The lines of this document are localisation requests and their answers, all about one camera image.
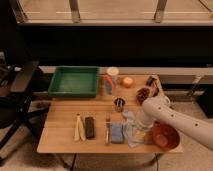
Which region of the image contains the light blue patterned towel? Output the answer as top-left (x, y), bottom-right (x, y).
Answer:
top-left (122, 111), bottom-right (146, 148)

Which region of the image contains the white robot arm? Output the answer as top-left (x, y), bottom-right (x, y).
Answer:
top-left (139, 96), bottom-right (213, 151)

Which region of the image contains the green plastic tray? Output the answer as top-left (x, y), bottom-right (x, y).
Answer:
top-left (48, 66), bottom-right (99, 98)

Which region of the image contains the clear jar with white lid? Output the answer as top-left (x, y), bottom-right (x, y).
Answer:
top-left (103, 67), bottom-right (119, 95)

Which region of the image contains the orange fruit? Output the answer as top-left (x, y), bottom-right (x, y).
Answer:
top-left (122, 77), bottom-right (134, 88)

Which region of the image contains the small metal cup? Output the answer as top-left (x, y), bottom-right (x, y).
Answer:
top-left (114, 98), bottom-right (125, 112)

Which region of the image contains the brown pine cone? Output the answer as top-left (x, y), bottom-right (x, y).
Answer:
top-left (136, 88), bottom-right (150, 104)

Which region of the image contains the metal fork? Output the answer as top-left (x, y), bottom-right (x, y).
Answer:
top-left (106, 116), bottom-right (110, 145)

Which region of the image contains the wooden table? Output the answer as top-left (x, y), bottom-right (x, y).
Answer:
top-left (37, 75), bottom-right (182, 154)

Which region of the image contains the black rectangular block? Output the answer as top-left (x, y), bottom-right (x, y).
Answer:
top-left (85, 117), bottom-right (95, 139)

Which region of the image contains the blue sponge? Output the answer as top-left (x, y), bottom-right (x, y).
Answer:
top-left (111, 123), bottom-right (124, 144)

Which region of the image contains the yellow banana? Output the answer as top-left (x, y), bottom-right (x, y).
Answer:
top-left (74, 115), bottom-right (86, 141)

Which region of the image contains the red-brown bowl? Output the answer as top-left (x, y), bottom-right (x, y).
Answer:
top-left (152, 123), bottom-right (180, 151)

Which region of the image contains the black office chair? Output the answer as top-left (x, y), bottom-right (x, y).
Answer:
top-left (0, 51), bottom-right (49, 150)

